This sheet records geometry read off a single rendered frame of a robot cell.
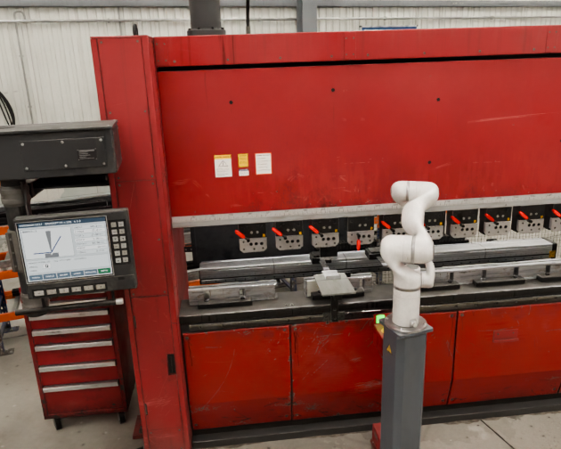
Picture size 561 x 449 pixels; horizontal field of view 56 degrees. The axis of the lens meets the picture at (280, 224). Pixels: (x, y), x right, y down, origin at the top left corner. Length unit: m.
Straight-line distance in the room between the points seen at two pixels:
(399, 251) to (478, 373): 1.37
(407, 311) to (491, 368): 1.18
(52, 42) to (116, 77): 4.28
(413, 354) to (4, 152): 1.93
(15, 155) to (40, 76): 4.48
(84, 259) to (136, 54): 0.93
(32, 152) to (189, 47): 0.90
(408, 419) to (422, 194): 1.06
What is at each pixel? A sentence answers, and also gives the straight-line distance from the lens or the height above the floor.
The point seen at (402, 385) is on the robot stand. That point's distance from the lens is 2.59.
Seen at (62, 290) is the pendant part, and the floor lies 1.27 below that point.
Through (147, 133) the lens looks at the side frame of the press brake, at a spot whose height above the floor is 1.87.
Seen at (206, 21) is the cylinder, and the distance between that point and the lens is 2.78.
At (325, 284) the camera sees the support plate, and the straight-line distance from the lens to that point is 2.90.
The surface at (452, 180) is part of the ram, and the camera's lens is 3.06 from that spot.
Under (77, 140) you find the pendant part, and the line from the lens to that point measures 2.28.
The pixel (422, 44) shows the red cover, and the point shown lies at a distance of 2.88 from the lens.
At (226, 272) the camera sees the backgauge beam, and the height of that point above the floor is 0.95.
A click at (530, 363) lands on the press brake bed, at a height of 0.38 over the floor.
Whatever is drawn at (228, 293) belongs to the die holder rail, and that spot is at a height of 0.93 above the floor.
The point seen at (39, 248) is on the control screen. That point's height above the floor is 1.46.
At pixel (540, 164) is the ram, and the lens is 3.28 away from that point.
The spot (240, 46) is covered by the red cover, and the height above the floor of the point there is 2.24.
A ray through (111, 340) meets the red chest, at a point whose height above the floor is 0.63.
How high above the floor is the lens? 2.18
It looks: 18 degrees down
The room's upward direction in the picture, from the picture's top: 2 degrees counter-clockwise
